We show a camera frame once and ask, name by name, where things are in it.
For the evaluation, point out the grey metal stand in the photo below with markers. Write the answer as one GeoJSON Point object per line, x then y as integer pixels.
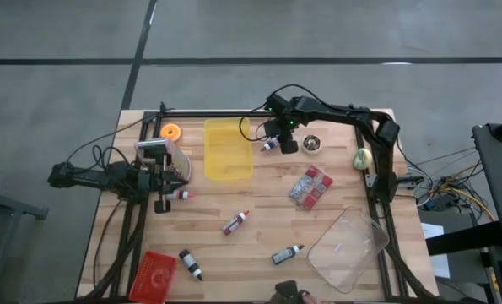
{"type": "Point", "coordinates": [10, 205]}

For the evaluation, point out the grey metal bracket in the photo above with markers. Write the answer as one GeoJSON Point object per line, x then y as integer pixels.
{"type": "Point", "coordinates": [370, 180]}

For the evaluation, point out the grey cart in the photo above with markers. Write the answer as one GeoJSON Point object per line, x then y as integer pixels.
{"type": "Point", "coordinates": [497, 169]}

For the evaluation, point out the yellow plastic bin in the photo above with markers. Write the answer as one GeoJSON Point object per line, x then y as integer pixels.
{"type": "Point", "coordinates": [227, 156]}

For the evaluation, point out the black clamp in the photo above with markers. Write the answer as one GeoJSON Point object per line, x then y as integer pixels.
{"type": "Point", "coordinates": [162, 107]}

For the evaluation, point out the pink red squeeze bottle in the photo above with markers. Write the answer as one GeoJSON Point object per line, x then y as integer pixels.
{"type": "Point", "coordinates": [181, 195]}

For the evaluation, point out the black squeeze bottle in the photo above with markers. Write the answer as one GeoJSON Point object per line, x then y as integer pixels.
{"type": "Point", "coordinates": [285, 255]}
{"type": "Point", "coordinates": [190, 264]}

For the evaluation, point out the person's hand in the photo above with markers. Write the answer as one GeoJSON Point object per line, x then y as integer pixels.
{"type": "Point", "coordinates": [290, 291]}

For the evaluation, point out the orange toy donut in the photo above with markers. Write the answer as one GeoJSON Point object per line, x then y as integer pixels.
{"type": "Point", "coordinates": [164, 134]}

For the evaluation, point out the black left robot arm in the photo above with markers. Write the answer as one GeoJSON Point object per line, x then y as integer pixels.
{"type": "Point", "coordinates": [82, 177]}

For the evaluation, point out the metal box grater pink trim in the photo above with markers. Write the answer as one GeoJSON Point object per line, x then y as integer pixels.
{"type": "Point", "coordinates": [181, 162]}

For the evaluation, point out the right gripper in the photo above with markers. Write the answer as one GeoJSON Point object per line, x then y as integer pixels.
{"type": "Point", "coordinates": [296, 117]}

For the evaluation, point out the clear plastic container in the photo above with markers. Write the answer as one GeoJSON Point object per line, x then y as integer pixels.
{"type": "Point", "coordinates": [347, 253]}

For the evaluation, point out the dark red squeeze bottle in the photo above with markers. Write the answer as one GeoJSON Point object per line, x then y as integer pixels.
{"type": "Point", "coordinates": [233, 224]}

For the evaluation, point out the purple squeeze bottle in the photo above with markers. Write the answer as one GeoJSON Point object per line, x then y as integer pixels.
{"type": "Point", "coordinates": [269, 145]}

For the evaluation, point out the red flat box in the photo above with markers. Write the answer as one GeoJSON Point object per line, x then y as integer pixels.
{"type": "Point", "coordinates": [151, 278]}

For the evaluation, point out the white paper sheet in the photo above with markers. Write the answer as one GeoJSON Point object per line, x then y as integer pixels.
{"type": "Point", "coordinates": [432, 231]}

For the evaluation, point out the black metal beam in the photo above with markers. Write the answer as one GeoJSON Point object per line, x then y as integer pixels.
{"type": "Point", "coordinates": [465, 238]}

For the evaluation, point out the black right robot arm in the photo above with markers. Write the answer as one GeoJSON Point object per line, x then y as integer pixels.
{"type": "Point", "coordinates": [339, 114]}

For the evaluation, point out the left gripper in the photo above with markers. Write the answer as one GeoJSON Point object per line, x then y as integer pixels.
{"type": "Point", "coordinates": [149, 183]}

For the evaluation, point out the black aluminium table frame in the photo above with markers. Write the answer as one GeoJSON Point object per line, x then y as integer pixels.
{"type": "Point", "coordinates": [217, 114]}

